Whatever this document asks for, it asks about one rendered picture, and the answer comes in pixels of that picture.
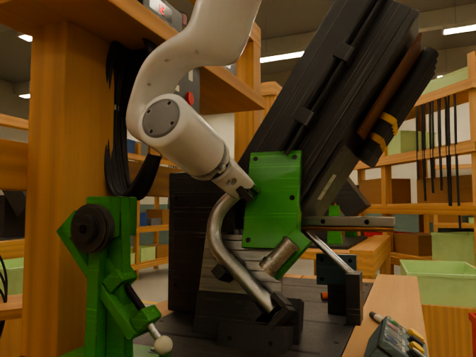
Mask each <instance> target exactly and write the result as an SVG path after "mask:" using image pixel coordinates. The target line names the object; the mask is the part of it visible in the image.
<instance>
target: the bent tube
mask: <svg viewBox="0 0 476 357"><path fill-rule="evenodd" d="M252 188H253V189H254V190H255V191H256V192H257V193H260V192H261V190H260V189H259V188H258V187H257V185H256V184H255V183H254V185H253V186H252ZM239 199H240V198H239ZM239 199H235V198H233V197H232V196H230V195H229V194H227V193H226V194H224V195H223V196H222V197H221V198H220V199H219V200H218V201H217V202H216V204H215V206H214V207H213V209H212V211H211V213H210V216H209V218H208V223H207V240H208V246H209V247H210V250H211V252H212V254H213V256H214V257H215V258H216V259H217V261H218V262H219V263H220V264H221V265H222V266H223V267H224V268H225V270H226V271H227V272H228V273H229V274H230V275H231V276H232V277H233V279H235V280H236V282H238V284H239V285H240V286H241V287H242V288H243V289H244V290H245V291H246V292H247V294H248V295H249V296H250V297H251V298H252V299H253V300H254V302H255V303H256V304H257V305H258V306H259V307H260V308H261V309H262V310H263V311H264V312H265V313H266V314H267V315H268V316H269V317H270V316H271V315H273V314H274V313H275V312H276V311H277V310H278V308H279V307H280V306H279V305H278V303H277V302H276V301H275V300H274V299H273V298H272V297H271V295H270V294H269V293H268V291H267V290H266V289H265V288H264V287H263V286H262V285H261V284H260V283H259V282H258V281H257V280H256V279H255V277H253V276H252V275H251V274H250V272H248V270H246V269H245V267H243V265H242V264H241V263H240V262H239V261H238V260H237V259H236V258H235V257H234V256H233V255H232V254H231V253H230V252H229V250H228V249H227V248H226V247H225V245H224V243H223V241H222V236H221V226H222V221H223V219H224V217H225V215H226V213H227V211H228V210H229V209H230V208H231V207H232V206H233V205H234V204H235V203H236V202H237V201H238V200H239Z"/></svg>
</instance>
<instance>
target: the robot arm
mask: <svg viewBox="0 0 476 357"><path fill-rule="evenodd" d="M260 4H261V0H196V1H195V5H194V8H193V12H192V15H191V19H190V21H189V23H188V25H187V26H186V27H185V28H184V29H183V30H182V31H181V32H180V33H179V34H177V35H175V36H174V37H172V38H170V39H168V40H167V41H165V42H163V43H162V44H161V45H160V46H158V47H157V48H156V49H155V50H153V51H152V52H151V53H150V54H149V56H148V57H147V58H146V60H145V61H144V62H143V64H142V66H141V67H140V70H139V72H138V74H137V77H136V80H135V83H134V85H133V88H132V92H131V94H130V99H129V102H128V105H127V112H126V119H125V121H126V126H127V130H128V131H129V133H130V134H131V135H132V136H133V137H134V138H136V139H137V140H139V141H140V142H143V143H144V144H146V145H148V146H150V147H151V148H152V149H154V150H156V151H157V152H158V153H160V154H161V155H163V156H164V157H166V158H167V159H168V160H169V161H171V162H173V163H174V164H175V165H177V166H178V167H180V168H181V169H183V170H184V171H185V172H186V173H188V174H189V175H191V177H193V178H195V179H198V180H200V181H208V180H211V181H212V182H213V183H215V184H216V185H217V186H219V187H220V188H221V189H222V190H223V191H224V192H226V193H227V194H229V195H230V196H232V197H233V198H235V199H239V198H241V199H242V200H244V201H246V200H247V201H248V202H249V203H250V202H251V201H252V200H253V199H254V198H253V197H252V196H253V193H254V192H255V190H254V189H253V188H252V186H253V185H254V182H253V181H252V180H251V178H250V177H249V176H248V175H247V174H246V173H245V172H244V170H243V169H242V168H241V167H240V166H239V165H238V164H237V163H236V162H235V161H234V160H233V158H231V156H230V149H229V147H228V145H227V143H226V142H225V141H224V140H223V139H222V138H221V137H220V136H219V135H218V134H217V133H216V132H215V131H214V130H213V129H212V128H211V127H210V126H209V125H208V124H207V123H206V122H205V120H204V119H203V118H202V117H201V116H200V115H199V114H198V113H197V112H196V111H195V110H194V109H193V108H192V107H191V106H190V105H189V104H188V103H187V102H186V101H185V100H184V99H183V98H182V97H180V96H178V95H176V94H174V91H175V89H176V87H177V85H178V83H179V82H180V80H181V79H182V78H183V77H184V76H185V75H186V74H187V73H188V72H190V71H191V70H192V69H195V68H197V67H202V66H229V65H232V64H234V63H235V62H236V61H237V60H238V59H239V58H240V57H241V55H242V53H243V51H244V48H245V46H246V44H247V40H248V38H249V34H250V32H251V29H252V26H253V24H254V20H255V18H256V15H257V12H258V9H259V6H260Z"/></svg>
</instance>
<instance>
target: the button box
mask: <svg viewBox="0 0 476 357"><path fill-rule="evenodd" d="M389 318H391V317H389V316H386V317H385V318H384V319H383V321H382V322H381V323H380V324H379V326H378V327H377V329H376V330H375V331H374V332H373V334H372V335H371V336H370V338H369V340H368V344H367V346H366V350H365V353H364V357H412V356H411V355H410V354H409V352H408V350H410V349H411V347H410V346H409V343H410V342H411V341H410V340H409V337H410V335H409V333H408V332H407V331H408V330H406V329H405V328H404V327H403V326H401V325H400V324H398V325H399V326H397V325H396V324H394V323H393V322H391V321H390V319H389ZM388 323H390V324H393V325H394V326H396V327H397V329H398V331H395V330H394V329H393V328H392V327H391V326H390V325H389V324H388ZM387 329H391V330H393V331H394V332H395V333H396V334H397V335H398V338H397V337H395V336H393V335H392V334H391V333H389V331H388V330H387ZM386 334H387V335H390V336H391V337H393V338H394V339H395V340H396V341H397V343H398V344H395V343H393V342H392V341H390V340H389V339H388V338H387V336H386ZM423 343H424V342H423ZM423 349H424V350H425V352H424V356H426V357H428V353H427V348H426V344H425V343H424V346H423Z"/></svg>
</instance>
